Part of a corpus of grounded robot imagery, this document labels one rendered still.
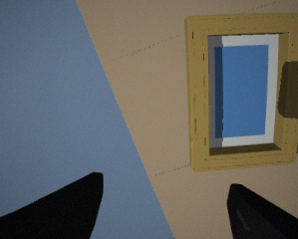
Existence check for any tan wooden picture frame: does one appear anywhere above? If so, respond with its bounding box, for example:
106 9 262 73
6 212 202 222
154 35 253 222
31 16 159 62
184 12 298 172

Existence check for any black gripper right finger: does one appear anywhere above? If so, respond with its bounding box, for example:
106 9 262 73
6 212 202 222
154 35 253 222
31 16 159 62
227 184 298 239

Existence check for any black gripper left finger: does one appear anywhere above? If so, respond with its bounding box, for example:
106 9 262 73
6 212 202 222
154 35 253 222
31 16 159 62
0 171 104 239

